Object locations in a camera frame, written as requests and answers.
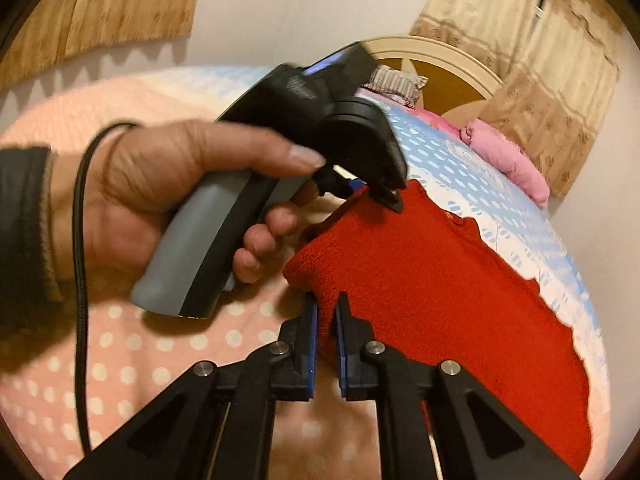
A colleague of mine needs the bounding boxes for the polka dot bedspread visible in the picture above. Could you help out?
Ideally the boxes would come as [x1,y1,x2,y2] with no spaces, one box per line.
[0,65,613,480]

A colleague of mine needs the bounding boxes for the person's left hand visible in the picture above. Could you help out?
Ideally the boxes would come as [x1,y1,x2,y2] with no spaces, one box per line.
[50,120,328,286]

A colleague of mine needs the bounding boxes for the cream wooden headboard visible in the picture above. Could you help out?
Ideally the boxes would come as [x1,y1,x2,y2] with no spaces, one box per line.
[362,36,506,126]

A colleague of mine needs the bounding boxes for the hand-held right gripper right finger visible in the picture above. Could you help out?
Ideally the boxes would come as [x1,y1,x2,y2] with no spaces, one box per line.
[334,291,583,480]

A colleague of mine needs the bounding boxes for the pink pillow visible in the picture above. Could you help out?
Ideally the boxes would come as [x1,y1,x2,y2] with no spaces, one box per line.
[422,107,551,206]

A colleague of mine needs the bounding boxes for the striped pillow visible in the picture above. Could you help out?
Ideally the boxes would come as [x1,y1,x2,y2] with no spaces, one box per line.
[357,65,430,110]

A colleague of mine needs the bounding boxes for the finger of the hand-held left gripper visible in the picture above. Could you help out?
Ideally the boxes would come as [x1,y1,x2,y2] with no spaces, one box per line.
[315,166,371,198]
[371,184,405,212]

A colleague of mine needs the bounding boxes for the red knitted sweater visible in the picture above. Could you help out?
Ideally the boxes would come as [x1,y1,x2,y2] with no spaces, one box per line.
[282,180,593,473]

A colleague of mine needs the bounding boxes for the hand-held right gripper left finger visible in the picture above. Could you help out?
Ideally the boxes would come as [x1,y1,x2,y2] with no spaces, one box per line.
[62,292,321,480]

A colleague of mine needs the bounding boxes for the black cable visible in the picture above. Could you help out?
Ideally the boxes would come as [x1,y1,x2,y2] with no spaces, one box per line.
[72,121,143,456]

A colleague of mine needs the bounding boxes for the beige flowered curtain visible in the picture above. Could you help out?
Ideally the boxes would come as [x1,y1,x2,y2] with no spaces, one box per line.
[410,0,548,81]
[0,0,207,93]
[480,0,623,198]

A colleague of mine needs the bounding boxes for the person's left forearm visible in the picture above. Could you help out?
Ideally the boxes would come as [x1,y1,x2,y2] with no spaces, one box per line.
[0,146,63,311]

